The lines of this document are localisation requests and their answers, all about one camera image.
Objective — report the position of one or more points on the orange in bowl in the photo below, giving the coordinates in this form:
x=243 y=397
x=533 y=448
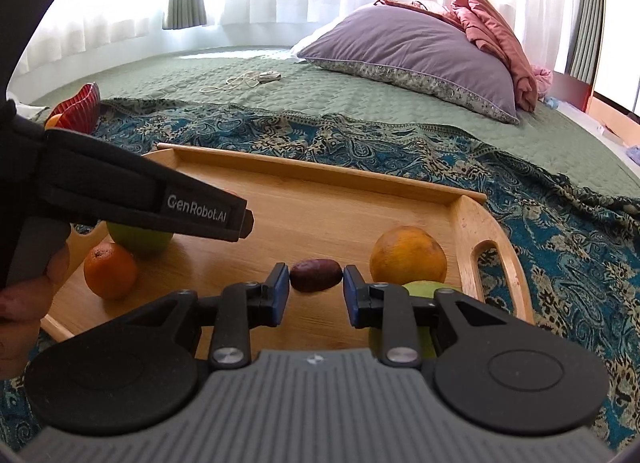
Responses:
x=53 y=122

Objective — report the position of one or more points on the pink crumpled cloth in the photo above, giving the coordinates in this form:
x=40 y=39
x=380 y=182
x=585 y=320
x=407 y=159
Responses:
x=495 y=38

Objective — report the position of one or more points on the mandarin orange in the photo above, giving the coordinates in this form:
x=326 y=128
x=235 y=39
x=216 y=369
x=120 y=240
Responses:
x=110 y=273

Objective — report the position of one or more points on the red glass bowl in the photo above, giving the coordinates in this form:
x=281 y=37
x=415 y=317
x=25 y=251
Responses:
x=80 y=110

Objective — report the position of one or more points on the green quilted bedspread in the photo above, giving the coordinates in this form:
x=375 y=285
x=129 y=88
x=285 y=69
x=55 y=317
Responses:
x=350 y=98

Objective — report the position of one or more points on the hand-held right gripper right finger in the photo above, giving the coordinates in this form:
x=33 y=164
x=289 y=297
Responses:
x=350 y=298

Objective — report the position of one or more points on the dark brown wooden panel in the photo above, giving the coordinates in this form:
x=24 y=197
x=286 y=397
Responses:
x=570 y=90

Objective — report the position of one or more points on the person's left hand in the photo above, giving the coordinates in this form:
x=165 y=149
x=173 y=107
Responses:
x=20 y=323

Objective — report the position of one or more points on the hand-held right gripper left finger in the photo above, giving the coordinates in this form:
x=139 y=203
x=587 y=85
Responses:
x=281 y=293

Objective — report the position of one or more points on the dark purple passion fruit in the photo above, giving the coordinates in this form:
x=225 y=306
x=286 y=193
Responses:
x=315 y=275

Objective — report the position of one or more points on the light wooden bed frame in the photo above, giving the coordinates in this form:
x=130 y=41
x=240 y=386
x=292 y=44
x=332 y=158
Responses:
x=615 y=115

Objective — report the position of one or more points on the large green apple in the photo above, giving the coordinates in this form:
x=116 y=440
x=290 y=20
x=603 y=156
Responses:
x=142 y=244

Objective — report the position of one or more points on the blue paisley blanket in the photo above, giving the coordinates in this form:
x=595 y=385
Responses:
x=550 y=223

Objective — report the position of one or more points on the light blue cloth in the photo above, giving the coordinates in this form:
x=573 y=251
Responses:
x=634 y=153

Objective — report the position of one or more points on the large yellowish orange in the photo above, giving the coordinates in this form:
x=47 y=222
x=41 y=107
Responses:
x=407 y=253

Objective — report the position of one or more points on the spotted green apple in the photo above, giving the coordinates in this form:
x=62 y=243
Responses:
x=425 y=287

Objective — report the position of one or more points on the white pillow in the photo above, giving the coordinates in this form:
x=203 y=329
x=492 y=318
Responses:
x=306 y=45

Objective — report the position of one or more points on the purple pillow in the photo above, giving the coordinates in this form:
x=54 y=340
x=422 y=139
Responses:
x=400 y=50

